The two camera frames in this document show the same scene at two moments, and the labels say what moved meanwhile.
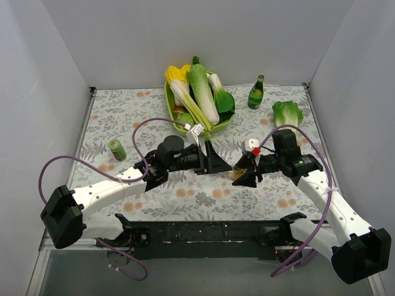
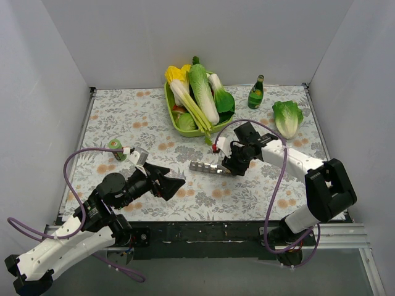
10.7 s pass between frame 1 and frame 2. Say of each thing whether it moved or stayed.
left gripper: moved
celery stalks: stayed
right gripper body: moved
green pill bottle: stayed
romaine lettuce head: stayed
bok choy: stayed
